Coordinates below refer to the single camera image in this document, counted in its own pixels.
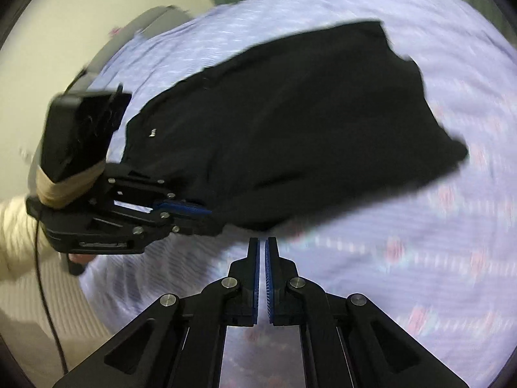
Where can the person's left hand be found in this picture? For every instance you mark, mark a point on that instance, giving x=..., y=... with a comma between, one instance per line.
x=83, y=258

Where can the black pants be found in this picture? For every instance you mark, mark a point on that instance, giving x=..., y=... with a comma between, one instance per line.
x=291, y=129

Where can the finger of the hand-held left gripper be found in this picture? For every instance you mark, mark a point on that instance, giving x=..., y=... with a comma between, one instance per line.
x=190, y=227
x=183, y=207

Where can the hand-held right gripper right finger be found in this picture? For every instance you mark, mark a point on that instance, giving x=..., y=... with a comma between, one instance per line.
x=268, y=287

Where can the light purple printed bed sheet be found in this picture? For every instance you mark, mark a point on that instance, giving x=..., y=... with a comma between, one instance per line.
x=404, y=270

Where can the cream knit sweater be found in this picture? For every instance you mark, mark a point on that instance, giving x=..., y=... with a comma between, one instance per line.
x=44, y=319

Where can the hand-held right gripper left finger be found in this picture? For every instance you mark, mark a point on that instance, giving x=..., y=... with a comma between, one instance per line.
x=255, y=287

